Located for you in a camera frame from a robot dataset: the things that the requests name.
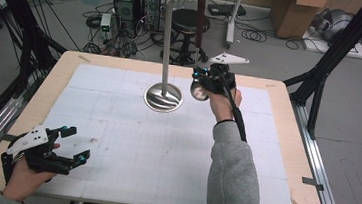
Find black computer tower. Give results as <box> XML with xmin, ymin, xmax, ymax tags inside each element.
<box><xmin>111</xmin><ymin>0</ymin><xmax>141</xmax><ymax>23</ymax></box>
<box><xmin>137</xmin><ymin>0</ymin><xmax>164</xmax><ymax>33</ymax></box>

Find steel utensil stand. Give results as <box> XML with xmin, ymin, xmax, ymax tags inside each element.
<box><xmin>131</xmin><ymin>0</ymin><xmax>195</xmax><ymax>115</ymax></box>

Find white metal stand leg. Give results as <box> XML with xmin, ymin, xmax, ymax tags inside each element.
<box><xmin>223</xmin><ymin>0</ymin><xmax>247</xmax><ymax>51</ymax></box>

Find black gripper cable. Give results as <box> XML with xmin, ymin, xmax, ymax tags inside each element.
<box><xmin>215</xmin><ymin>69</ymin><xmax>255</xmax><ymax>143</ymax></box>

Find grey tape strip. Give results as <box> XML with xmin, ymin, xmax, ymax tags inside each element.
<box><xmin>300</xmin><ymin>176</ymin><xmax>326</xmax><ymax>192</ymax></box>

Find person's right hand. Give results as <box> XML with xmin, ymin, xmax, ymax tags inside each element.
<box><xmin>205</xmin><ymin>84</ymin><xmax>244</xmax><ymax>126</ymax></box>

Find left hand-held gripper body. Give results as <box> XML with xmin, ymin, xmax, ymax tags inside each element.
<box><xmin>0</xmin><ymin>121</ymin><xmax>78</xmax><ymax>190</ymax></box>

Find grey rounded machine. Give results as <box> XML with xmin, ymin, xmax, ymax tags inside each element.
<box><xmin>310</xmin><ymin>6</ymin><xmax>355</xmax><ymax>44</ymax></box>

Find person's left hand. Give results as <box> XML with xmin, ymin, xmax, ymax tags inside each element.
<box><xmin>1</xmin><ymin>156</ymin><xmax>57</xmax><ymax>204</ymax></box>

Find white floor board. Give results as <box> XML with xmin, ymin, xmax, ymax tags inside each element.
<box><xmin>300</xmin><ymin>26</ymin><xmax>362</xmax><ymax>60</ymax></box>

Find coiled black floor cable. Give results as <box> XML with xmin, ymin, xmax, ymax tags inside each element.
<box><xmin>239</xmin><ymin>26</ymin><xmax>268</xmax><ymax>44</ymax></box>

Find tall cardboard box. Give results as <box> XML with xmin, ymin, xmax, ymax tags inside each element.
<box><xmin>269</xmin><ymin>0</ymin><xmax>362</xmax><ymax>46</ymax></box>

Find black frame strut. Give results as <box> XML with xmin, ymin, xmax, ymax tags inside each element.
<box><xmin>278</xmin><ymin>0</ymin><xmax>362</xmax><ymax>145</ymax></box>
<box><xmin>0</xmin><ymin>0</ymin><xmax>74</xmax><ymax>152</ymax></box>

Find small white electronic box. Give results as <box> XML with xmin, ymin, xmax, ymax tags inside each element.
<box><xmin>99</xmin><ymin>13</ymin><xmax>113</xmax><ymax>33</ymax></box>

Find black round stool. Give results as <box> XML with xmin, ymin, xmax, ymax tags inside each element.
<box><xmin>167</xmin><ymin>7</ymin><xmax>213</xmax><ymax>68</ymax></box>

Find white gridded table mat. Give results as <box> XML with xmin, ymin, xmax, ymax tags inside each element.
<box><xmin>33</xmin><ymin>60</ymin><xmax>309</xmax><ymax>204</ymax></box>

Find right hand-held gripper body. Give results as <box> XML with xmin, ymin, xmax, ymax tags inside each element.
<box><xmin>202</xmin><ymin>50</ymin><xmax>252</xmax><ymax>98</ymax></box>

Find flat black device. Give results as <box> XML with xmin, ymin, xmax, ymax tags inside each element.
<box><xmin>206</xmin><ymin>1</ymin><xmax>249</xmax><ymax>20</ymax></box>

